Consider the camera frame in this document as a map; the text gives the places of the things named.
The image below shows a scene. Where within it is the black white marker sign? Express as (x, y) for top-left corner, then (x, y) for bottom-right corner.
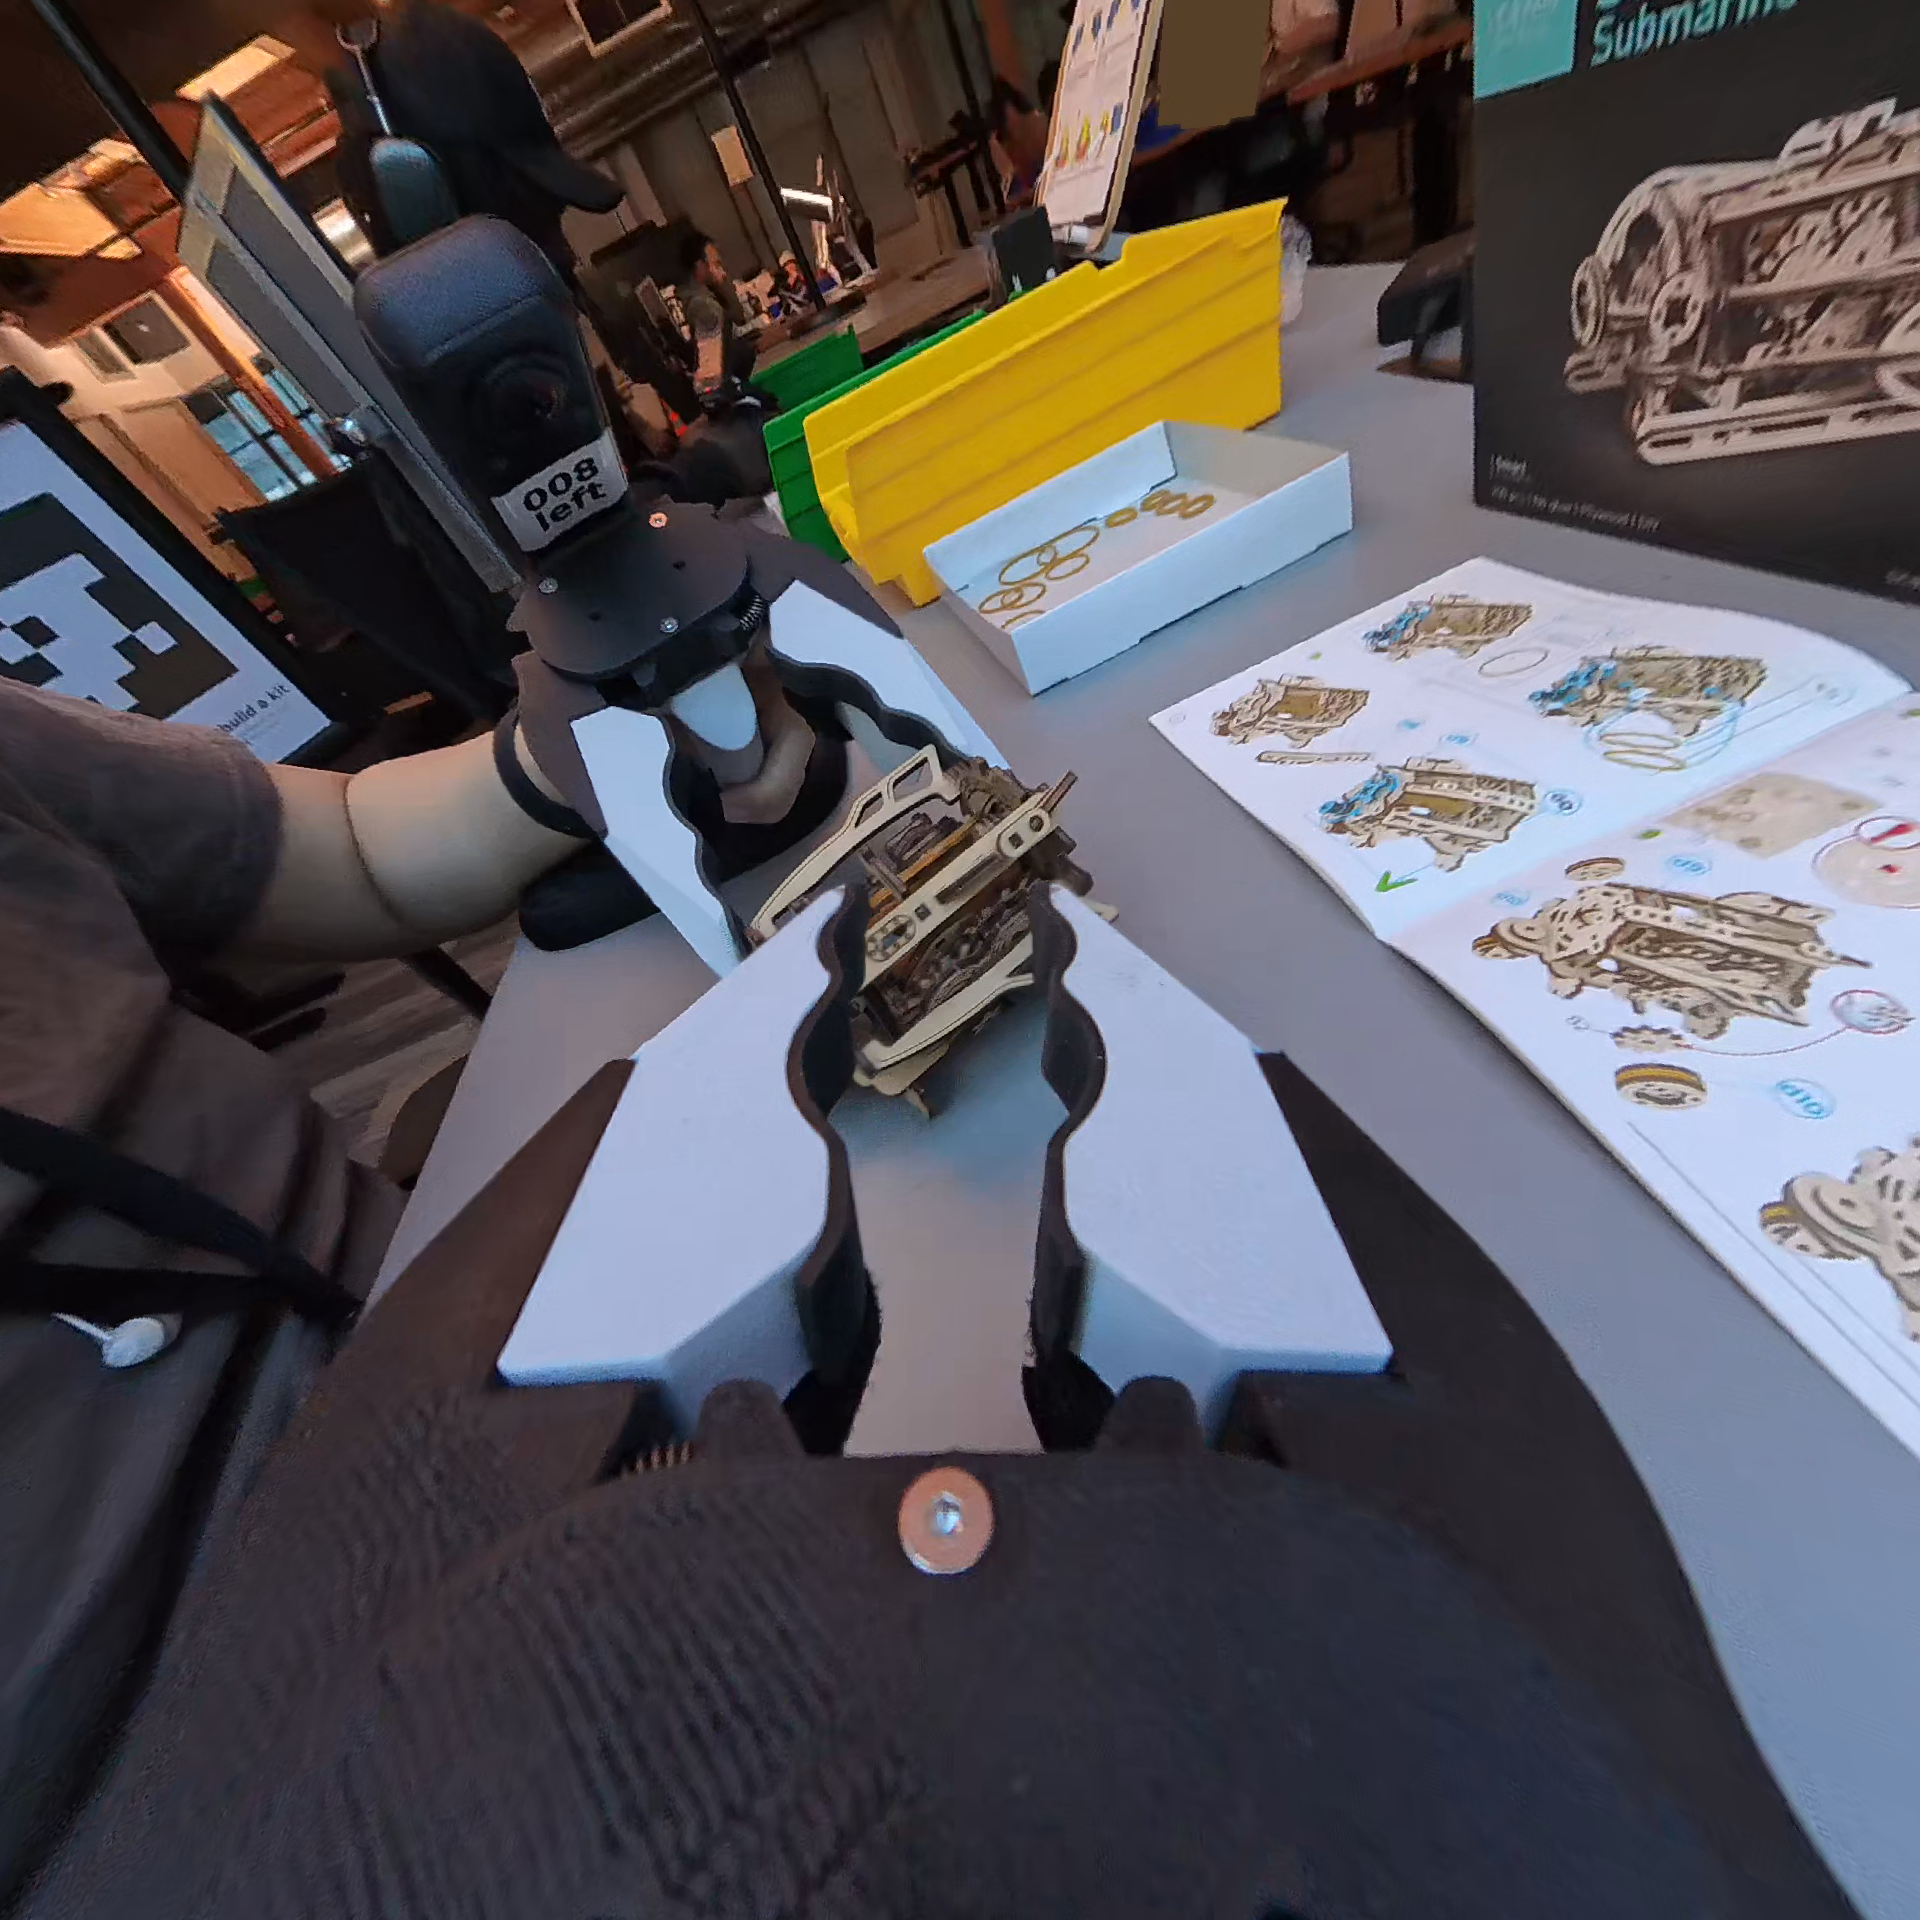
(0, 366), (332, 767)

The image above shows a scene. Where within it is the green plastic bin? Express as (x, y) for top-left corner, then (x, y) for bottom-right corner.
(761, 304), (992, 566)

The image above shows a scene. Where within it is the white cardboard tray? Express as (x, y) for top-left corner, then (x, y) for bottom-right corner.
(924, 419), (1355, 697)

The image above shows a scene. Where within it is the wooden mechanical model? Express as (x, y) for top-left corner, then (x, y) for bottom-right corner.
(746, 742), (1124, 1119)

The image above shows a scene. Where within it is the person's left forearm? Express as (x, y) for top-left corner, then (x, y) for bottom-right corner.
(247, 733), (602, 963)

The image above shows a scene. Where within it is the black device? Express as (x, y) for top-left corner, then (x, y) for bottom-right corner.
(1378, 232), (1480, 377)

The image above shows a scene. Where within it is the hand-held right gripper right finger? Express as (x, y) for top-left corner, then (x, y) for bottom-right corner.
(1025, 888), (1396, 1453)

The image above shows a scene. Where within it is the model instruction booklet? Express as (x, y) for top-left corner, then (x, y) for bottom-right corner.
(1152, 555), (1920, 1466)

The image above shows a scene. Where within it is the black model kit box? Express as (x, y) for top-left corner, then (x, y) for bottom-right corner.
(1470, 0), (1920, 600)

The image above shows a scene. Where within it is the pile of rubber bands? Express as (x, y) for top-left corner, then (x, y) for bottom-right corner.
(977, 488), (1221, 629)

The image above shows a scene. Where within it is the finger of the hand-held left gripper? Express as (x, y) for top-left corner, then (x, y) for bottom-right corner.
(763, 577), (981, 774)
(570, 697), (756, 978)

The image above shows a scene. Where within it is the black cap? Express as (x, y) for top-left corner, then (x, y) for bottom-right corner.
(360, 0), (621, 226)

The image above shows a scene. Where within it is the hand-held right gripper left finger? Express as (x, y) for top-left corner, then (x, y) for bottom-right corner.
(497, 888), (884, 1453)

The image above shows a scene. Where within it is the yellow plastic bin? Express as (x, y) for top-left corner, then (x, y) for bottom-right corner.
(802, 198), (1288, 605)

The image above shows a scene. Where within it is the black strap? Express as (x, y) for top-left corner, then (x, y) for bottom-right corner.
(0, 1106), (363, 1331)

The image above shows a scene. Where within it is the grey monitor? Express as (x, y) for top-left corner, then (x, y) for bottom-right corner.
(177, 92), (521, 594)

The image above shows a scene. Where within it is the white poster board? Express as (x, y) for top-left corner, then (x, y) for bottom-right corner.
(1034, 0), (1164, 249)

